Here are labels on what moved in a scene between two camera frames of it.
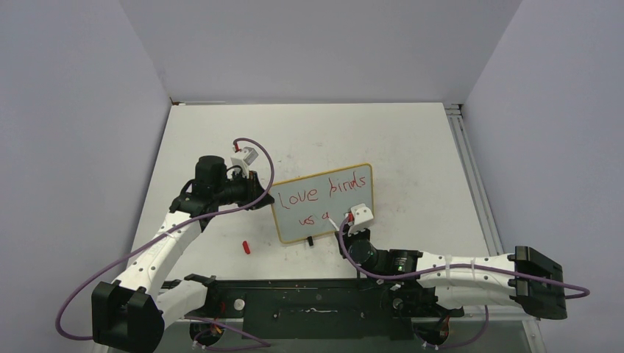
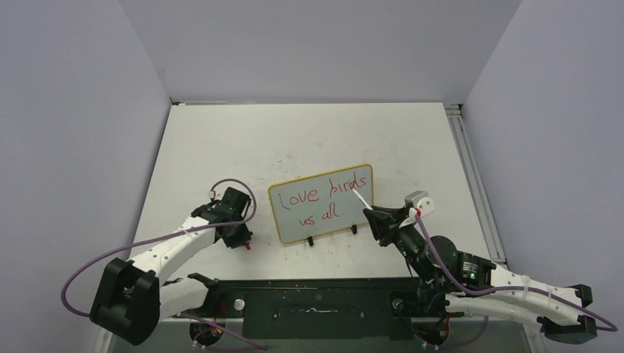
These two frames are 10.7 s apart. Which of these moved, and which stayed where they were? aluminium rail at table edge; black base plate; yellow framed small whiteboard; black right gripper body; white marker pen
Moved: white marker pen; black right gripper body
Stayed: yellow framed small whiteboard; aluminium rail at table edge; black base plate
